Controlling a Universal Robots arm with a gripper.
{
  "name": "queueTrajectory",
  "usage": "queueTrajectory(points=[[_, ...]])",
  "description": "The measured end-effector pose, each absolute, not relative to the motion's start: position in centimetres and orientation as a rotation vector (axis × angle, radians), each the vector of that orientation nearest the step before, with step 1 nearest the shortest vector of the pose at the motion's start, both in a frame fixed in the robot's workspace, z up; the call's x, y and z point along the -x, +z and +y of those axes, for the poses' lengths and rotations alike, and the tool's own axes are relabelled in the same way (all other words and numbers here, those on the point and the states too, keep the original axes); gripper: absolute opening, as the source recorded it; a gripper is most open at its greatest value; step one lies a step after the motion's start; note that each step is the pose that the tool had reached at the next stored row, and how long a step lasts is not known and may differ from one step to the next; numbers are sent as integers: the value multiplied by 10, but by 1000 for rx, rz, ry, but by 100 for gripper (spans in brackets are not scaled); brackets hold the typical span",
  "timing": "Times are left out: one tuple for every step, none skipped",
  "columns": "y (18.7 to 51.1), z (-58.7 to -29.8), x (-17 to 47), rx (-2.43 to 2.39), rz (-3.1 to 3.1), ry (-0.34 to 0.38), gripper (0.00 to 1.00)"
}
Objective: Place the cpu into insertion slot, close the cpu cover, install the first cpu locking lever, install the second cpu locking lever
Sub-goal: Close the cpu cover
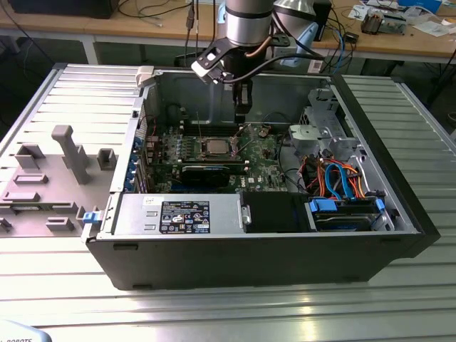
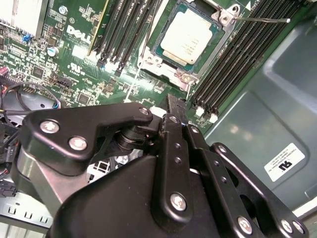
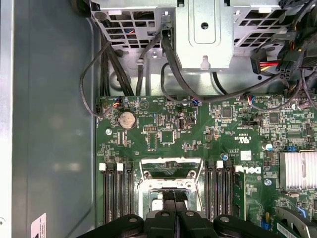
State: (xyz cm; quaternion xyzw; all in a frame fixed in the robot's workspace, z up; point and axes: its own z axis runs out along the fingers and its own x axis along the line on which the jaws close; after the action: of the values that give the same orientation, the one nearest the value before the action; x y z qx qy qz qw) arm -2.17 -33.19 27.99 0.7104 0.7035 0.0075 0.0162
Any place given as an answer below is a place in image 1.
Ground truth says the white power adapter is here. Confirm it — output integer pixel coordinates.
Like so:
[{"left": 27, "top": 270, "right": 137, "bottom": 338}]
[{"left": 307, "top": 56, "right": 324, "bottom": 75}]

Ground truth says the blue case latch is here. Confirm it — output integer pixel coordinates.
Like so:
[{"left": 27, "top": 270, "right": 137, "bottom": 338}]
[{"left": 82, "top": 210, "right": 102, "bottom": 226}]

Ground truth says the metal socket cover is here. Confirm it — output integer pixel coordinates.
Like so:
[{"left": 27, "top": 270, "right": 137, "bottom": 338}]
[{"left": 230, "top": 123, "right": 256, "bottom": 158}]

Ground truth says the CPU socket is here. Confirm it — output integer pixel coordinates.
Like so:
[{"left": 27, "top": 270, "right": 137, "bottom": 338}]
[{"left": 199, "top": 135, "right": 239, "bottom": 160}]

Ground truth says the pale teach pendant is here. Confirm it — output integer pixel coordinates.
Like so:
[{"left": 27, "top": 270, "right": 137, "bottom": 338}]
[{"left": 0, "top": 319, "right": 50, "bottom": 342}]

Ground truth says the wooden desk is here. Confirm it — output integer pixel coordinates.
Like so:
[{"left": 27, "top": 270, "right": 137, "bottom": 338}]
[{"left": 0, "top": 0, "right": 456, "bottom": 66}]

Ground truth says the blue wire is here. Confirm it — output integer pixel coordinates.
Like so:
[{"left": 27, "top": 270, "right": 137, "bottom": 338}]
[
  {"left": 324, "top": 162, "right": 339, "bottom": 200},
  {"left": 334, "top": 162, "right": 354, "bottom": 202}
]

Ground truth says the white paper sheet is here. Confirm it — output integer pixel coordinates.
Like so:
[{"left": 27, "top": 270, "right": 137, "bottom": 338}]
[{"left": 413, "top": 20, "right": 450, "bottom": 37}]

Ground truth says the black equipment box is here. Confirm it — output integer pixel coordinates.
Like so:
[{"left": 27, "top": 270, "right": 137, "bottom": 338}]
[{"left": 6, "top": 0, "right": 115, "bottom": 20}]

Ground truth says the white printed paper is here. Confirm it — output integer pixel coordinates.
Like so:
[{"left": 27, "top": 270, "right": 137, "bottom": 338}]
[{"left": 348, "top": 2, "right": 373, "bottom": 21}]

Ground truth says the black tower box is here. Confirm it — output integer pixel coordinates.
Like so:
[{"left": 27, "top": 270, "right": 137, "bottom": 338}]
[{"left": 313, "top": 0, "right": 333, "bottom": 43}]

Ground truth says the grey parts rack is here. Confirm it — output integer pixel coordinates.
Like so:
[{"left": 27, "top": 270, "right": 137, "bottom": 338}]
[{"left": 0, "top": 124, "right": 119, "bottom": 239}]

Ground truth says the black RAM slot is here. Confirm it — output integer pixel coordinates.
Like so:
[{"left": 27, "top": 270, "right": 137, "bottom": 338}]
[{"left": 182, "top": 120, "right": 244, "bottom": 129}]

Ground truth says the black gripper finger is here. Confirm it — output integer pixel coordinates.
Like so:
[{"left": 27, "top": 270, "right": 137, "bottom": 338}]
[{"left": 233, "top": 80, "right": 254, "bottom": 124}]

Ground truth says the silver power supply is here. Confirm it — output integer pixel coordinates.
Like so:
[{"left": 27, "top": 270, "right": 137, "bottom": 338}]
[{"left": 113, "top": 193, "right": 247, "bottom": 237}]

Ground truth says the metal CPU cooler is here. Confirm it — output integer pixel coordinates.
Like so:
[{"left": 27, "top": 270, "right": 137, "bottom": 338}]
[{"left": 361, "top": 9, "right": 386, "bottom": 36}]

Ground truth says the silver CPU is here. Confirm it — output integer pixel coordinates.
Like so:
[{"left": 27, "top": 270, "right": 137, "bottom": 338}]
[{"left": 206, "top": 140, "right": 232, "bottom": 155}]

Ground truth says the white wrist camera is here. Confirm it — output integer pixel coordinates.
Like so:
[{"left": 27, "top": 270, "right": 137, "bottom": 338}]
[{"left": 191, "top": 44, "right": 232, "bottom": 86}]

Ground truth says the hard disk in blue carrier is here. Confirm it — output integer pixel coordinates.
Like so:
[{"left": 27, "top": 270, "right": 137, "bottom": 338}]
[{"left": 305, "top": 197, "right": 386, "bottom": 233}]

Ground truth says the grey metal device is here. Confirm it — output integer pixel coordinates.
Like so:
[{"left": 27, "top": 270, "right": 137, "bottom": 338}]
[{"left": 383, "top": 13, "right": 408, "bottom": 36}]

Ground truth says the beige case latch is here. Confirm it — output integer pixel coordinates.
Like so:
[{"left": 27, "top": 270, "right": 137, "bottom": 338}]
[{"left": 136, "top": 66, "right": 158, "bottom": 88}]

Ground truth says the black graphics card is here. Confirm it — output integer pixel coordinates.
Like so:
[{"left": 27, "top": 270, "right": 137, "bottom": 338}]
[{"left": 171, "top": 160, "right": 232, "bottom": 189}]

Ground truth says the black PC case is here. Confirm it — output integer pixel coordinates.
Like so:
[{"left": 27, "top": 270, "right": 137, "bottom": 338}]
[{"left": 84, "top": 63, "right": 441, "bottom": 292}]

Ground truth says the green motherboard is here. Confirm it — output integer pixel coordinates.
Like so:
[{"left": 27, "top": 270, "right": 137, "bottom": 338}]
[{"left": 142, "top": 122, "right": 288, "bottom": 196}]

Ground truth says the silver drive cage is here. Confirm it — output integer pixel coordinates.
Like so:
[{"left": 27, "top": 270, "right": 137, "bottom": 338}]
[{"left": 287, "top": 88, "right": 361, "bottom": 162}]

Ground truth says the orange wire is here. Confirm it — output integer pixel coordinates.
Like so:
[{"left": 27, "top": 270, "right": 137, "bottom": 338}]
[
  {"left": 351, "top": 167, "right": 370, "bottom": 199},
  {"left": 302, "top": 156, "right": 326, "bottom": 197}
]

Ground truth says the blue box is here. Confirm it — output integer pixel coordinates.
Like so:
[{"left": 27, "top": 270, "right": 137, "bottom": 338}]
[{"left": 398, "top": 0, "right": 443, "bottom": 14}]

